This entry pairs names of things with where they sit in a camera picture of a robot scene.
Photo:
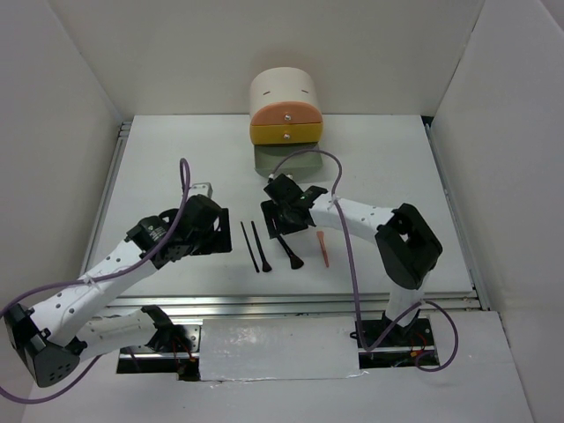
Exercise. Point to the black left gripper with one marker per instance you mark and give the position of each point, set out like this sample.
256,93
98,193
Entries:
218,241

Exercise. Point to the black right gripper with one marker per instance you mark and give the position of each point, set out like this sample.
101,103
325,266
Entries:
271,209

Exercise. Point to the grey bottom drawer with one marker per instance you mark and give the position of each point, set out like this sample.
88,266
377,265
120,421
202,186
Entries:
267,157

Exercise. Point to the large black makeup brush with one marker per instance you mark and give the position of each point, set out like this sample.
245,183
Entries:
295,262

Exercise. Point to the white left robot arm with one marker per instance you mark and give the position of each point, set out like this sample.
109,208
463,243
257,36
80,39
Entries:
52,337

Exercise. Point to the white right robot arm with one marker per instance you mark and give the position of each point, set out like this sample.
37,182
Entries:
408,248

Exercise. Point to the thin black makeup brush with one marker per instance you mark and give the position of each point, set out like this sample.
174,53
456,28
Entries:
251,253

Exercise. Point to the black flat makeup brush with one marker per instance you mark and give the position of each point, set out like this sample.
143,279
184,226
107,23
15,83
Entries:
266,267

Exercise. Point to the cream round drawer organizer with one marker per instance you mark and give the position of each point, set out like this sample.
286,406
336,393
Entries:
286,85

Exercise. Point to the white foam board cover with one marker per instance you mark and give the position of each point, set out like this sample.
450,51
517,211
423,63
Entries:
290,348

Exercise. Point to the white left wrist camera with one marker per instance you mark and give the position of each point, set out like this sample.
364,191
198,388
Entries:
201,188

